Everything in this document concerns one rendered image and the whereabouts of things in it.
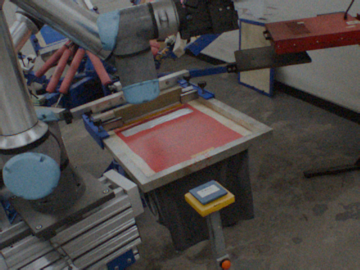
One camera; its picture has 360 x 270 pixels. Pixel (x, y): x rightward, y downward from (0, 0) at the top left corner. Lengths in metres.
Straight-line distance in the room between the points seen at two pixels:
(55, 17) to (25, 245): 0.55
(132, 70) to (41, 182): 0.29
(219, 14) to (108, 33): 0.22
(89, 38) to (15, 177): 0.33
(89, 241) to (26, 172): 0.35
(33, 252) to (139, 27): 0.60
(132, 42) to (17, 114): 0.26
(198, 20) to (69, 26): 0.27
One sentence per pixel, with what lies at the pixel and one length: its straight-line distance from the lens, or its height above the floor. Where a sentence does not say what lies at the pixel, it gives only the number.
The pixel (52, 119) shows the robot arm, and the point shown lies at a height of 1.47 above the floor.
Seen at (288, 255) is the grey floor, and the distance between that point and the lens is 2.68.
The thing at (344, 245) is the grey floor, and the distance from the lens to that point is 2.74.
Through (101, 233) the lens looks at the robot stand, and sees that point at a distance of 1.20.
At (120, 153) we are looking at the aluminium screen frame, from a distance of 1.88.
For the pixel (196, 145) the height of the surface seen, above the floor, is 0.95.
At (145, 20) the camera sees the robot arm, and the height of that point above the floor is 1.67.
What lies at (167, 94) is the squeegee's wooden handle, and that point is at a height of 1.05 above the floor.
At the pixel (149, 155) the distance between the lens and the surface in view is 1.88.
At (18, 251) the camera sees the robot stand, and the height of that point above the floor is 1.20.
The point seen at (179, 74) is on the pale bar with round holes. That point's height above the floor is 1.04.
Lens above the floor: 1.83
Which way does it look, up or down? 26 degrees down
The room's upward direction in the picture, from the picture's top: 12 degrees counter-clockwise
